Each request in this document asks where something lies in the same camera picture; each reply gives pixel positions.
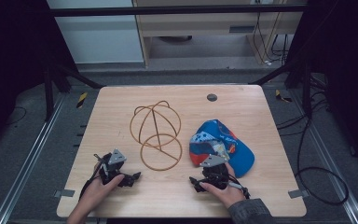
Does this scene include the black cables under desk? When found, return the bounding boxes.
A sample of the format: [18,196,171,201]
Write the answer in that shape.
[252,0,291,67]

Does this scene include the right hand-held gripper black cable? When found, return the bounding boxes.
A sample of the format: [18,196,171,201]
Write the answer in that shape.
[227,175,252,200]

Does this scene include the light wooden desk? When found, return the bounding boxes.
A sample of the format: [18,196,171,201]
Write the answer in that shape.
[131,0,309,68]

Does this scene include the person's left hand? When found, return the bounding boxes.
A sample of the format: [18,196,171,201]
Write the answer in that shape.
[78,173,126,216]

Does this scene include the black metal frame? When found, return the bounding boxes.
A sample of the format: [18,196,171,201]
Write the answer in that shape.
[43,3,315,123]

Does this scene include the person's right hand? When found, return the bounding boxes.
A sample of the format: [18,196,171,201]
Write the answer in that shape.
[199,161,247,210]

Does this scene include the left hand-held gripper black cable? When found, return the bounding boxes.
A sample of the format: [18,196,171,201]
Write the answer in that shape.
[78,153,104,201]

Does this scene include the black floor cable loop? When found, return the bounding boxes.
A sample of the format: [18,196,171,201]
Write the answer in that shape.
[275,90,351,207]

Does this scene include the aluminium floor rail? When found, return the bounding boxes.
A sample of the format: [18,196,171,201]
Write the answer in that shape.
[288,90,358,224]
[0,92,67,224]

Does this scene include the hand-held gripper black cable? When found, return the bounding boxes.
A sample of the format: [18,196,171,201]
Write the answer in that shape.
[78,153,104,201]
[227,175,252,200]

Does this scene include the yellow and black striped tape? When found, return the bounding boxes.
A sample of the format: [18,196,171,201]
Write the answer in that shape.
[275,89,293,104]
[76,91,89,109]

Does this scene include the white cabinet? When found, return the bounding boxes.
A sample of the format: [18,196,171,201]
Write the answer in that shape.
[46,0,145,65]

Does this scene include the black curtain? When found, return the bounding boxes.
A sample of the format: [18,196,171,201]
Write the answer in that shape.
[0,0,79,157]
[284,0,358,174]

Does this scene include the blue and red baseball cap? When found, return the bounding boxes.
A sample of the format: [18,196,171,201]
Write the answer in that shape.
[188,119,256,178]

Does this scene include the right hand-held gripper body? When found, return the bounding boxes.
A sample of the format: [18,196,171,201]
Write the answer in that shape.
[199,154,231,190]

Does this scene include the copper wire hat stand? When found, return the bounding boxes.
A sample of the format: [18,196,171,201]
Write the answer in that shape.
[129,100,184,172]

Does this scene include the grey metal table bracket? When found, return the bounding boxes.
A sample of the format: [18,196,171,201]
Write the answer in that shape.
[53,189,76,199]
[287,189,310,200]

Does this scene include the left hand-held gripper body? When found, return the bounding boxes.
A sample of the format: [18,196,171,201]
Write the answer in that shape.
[93,147,129,187]

